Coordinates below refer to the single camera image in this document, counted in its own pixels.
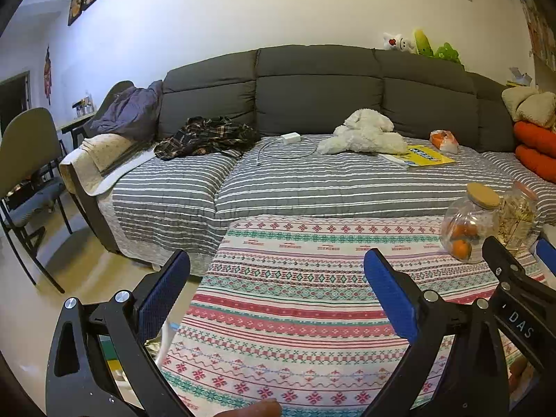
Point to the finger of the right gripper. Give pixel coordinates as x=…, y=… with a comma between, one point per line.
x=547, y=254
x=501, y=260

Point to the side table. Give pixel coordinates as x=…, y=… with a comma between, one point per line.
x=84, y=109

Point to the yellow corn plush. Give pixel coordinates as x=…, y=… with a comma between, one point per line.
x=423, y=44

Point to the beige blanket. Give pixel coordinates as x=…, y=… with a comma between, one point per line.
x=528, y=104

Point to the upper orange cushion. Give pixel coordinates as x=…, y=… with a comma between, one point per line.
x=535, y=137

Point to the green plush toy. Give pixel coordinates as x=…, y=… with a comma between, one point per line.
x=448, y=53

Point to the orange snack packet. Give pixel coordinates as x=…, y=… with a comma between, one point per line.
x=444, y=141

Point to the purple jacket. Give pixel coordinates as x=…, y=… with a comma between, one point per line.
x=131, y=113

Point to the patterned tablecloth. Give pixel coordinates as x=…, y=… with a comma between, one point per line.
x=285, y=312

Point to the cream pillow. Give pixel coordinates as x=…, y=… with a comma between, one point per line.
x=99, y=162

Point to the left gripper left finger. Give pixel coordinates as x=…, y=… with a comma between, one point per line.
x=78, y=379

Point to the white charger adapter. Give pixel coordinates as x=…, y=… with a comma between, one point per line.
x=291, y=138

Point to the orange tangerine left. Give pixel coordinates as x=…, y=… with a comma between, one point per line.
x=458, y=231

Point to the white rabbit toy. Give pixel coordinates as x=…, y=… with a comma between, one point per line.
x=399, y=42

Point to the orange tangerine front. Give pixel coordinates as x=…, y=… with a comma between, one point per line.
x=461, y=249

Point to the white trash bin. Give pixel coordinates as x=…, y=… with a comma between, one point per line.
x=159, y=346

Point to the dark grey sofa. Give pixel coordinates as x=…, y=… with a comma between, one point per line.
x=312, y=89

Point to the grey striped sofa cover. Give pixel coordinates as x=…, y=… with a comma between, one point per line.
x=189, y=203

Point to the yellow book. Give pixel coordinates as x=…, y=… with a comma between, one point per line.
x=418, y=156

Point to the plastic jar of snacks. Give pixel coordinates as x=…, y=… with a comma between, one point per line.
x=516, y=216

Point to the glass jar with cork lid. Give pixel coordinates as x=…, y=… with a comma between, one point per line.
x=468, y=222

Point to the orange tangerine right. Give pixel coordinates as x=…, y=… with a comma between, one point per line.
x=471, y=230

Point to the bookshelf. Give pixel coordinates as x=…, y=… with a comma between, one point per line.
x=540, y=21

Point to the dark plaid shirt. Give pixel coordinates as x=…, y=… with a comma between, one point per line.
x=201, y=136

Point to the red wall ornament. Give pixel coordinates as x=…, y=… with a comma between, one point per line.
x=47, y=76

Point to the white plush toy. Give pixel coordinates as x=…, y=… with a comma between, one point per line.
x=366, y=131

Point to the lower orange cushion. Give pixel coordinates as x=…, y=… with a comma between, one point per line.
x=542, y=165

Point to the grey chair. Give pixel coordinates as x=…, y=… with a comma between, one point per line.
x=30, y=148

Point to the person hand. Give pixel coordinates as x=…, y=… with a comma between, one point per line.
x=264, y=408

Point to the orange cushion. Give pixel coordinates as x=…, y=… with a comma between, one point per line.
x=535, y=137
x=542, y=165

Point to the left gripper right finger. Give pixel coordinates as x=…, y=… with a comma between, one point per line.
x=474, y=380

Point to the orange tangerine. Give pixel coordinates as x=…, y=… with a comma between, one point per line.
x=458, y=231
x=461, y=249
x=471, y=230

